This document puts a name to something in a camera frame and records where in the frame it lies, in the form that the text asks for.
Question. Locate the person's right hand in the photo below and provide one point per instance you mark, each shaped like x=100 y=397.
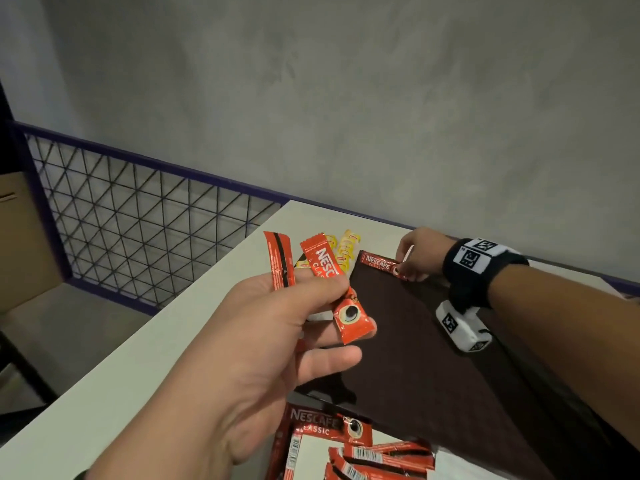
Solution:
x=425 y=252

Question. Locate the person's left hand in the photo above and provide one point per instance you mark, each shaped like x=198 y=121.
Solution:
x=240 y=354

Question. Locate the red Nescafe coffee sachets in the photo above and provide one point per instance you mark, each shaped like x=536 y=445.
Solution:
x=320 y=424

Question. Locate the brown plastic tray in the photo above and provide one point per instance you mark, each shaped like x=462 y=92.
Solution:
x=425 y=369

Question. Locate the pile of white sugar packets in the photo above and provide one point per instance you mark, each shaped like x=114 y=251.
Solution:
x=460 y=467

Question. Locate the person's right forearm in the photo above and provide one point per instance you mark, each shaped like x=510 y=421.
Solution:
x=575 y=334

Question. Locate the black wristband white markers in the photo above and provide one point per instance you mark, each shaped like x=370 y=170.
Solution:
x=475 y=274

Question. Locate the purple metal mesh railing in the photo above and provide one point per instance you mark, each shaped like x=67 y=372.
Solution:
x=140 y=224

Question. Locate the black metal table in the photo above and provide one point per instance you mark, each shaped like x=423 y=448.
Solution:
x=25 y=374

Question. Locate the dark cabinet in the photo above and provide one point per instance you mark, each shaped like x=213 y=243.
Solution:
x=6 y=134

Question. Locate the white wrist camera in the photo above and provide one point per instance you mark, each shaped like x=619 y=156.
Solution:
x=462 y=327

